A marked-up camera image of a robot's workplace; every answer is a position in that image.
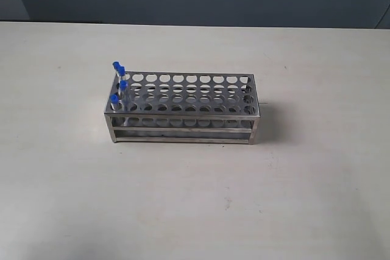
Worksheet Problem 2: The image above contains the blue-capped tube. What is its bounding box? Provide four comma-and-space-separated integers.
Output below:
113, 61, 121, 82
118, 66, 127, 91
110, 94, 121, 113
118, 80, 130, 111

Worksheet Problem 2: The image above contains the stainless steel test tube rack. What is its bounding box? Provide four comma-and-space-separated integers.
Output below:
104, 71, 261, 144

